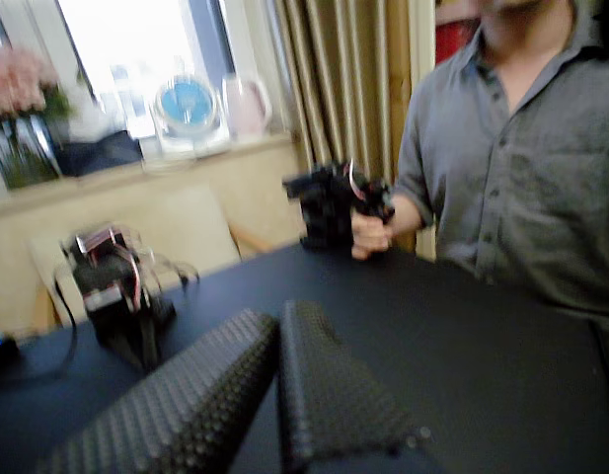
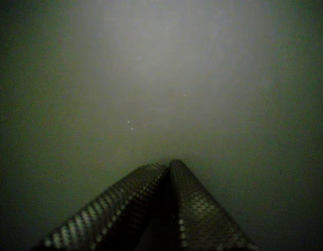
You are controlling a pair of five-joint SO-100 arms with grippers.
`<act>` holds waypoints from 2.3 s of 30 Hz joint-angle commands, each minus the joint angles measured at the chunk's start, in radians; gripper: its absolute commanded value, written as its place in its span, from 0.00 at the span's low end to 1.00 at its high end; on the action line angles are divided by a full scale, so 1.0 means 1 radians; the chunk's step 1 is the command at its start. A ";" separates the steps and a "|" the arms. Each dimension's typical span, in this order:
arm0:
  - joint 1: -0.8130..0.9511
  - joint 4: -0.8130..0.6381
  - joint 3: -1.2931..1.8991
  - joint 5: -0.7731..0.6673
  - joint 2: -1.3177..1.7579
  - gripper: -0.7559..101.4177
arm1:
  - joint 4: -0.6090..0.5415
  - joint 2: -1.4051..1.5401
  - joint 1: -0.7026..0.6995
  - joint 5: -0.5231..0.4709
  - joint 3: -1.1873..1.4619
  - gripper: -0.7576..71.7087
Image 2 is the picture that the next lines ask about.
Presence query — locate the dark textured gripper finger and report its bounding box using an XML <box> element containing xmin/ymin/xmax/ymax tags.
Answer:
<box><xmin>168</xmin><ymin>158</ymin><xmax>259</xmax><ymax>251</ymax></box>
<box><xmin>32</xmin><ymin>163</ymin><xmax>170</xmax><ymax>251</ymax></box>

